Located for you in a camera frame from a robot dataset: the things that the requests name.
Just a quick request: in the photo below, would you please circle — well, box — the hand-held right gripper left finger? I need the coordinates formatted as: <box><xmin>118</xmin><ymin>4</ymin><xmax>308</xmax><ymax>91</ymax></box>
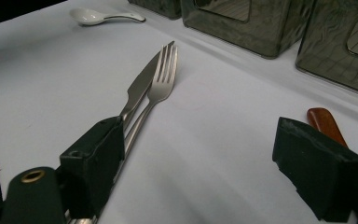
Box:
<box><xmin>59</xmin><ymin>115</ymin><xmax>126</xmax><ymax>220</ymax></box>

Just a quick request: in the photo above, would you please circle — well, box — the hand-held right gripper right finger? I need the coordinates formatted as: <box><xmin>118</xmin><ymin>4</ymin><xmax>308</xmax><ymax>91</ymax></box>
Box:
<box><xmin>272</xmin><ymin>116</ymin><xmax>358</xmax><ymax>222</ymax></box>

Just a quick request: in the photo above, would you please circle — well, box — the brown wooden spoon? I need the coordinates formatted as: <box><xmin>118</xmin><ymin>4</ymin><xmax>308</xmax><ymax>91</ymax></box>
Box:
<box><xmin>306</xmin><ymin>106</ymin><xmax>349</xmax><ymax>148</ymax></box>

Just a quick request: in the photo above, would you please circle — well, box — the steel table knife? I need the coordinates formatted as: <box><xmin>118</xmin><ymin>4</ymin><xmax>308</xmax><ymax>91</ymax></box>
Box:
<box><xmin>119</xmin><ymin>40</ymin><xmax>175</xmax><ymax>132</ymax></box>

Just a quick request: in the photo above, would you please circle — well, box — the steel fork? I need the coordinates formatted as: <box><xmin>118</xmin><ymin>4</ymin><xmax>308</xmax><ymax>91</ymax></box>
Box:
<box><xmin>63</xmin><ymin>44</ymin><xmax>179</xmax><ymax>224</ymax></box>

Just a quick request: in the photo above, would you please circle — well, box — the smoky transparent plastic bin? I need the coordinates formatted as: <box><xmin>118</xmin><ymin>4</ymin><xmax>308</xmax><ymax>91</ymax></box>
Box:
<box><xmin>295</xmin><ymin>0</ymin><xmax>358</xmax><ymax>99</ymax></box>
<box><xmin>180</xmin><ymin>0</ymin><xmax>316</xmax><ymax>60</ymax></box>
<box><xmin>127</xmin><ymin>0</ymin><xmax>182</xmax><ymax>21</ymax></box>

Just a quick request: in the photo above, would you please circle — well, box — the white ceramic spoon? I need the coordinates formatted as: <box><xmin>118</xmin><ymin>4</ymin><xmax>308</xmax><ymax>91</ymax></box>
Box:
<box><xmin>69</xmin><ymin>7</ymin><xmax>146</xmax><ymax>27</ymax></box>

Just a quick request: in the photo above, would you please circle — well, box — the white table mat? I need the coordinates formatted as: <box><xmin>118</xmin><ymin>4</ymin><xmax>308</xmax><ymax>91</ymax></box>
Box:
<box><xmin>0</xmin><ymin>0</ymin><xmax>358</xmax><ymax>224</ymax></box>

